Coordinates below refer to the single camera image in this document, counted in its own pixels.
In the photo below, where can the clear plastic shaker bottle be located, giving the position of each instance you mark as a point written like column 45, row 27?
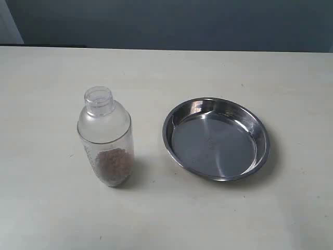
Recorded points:
column 105, row 129

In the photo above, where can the round stainless steel tray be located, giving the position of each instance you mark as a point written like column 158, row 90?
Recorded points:
column 216, row 139

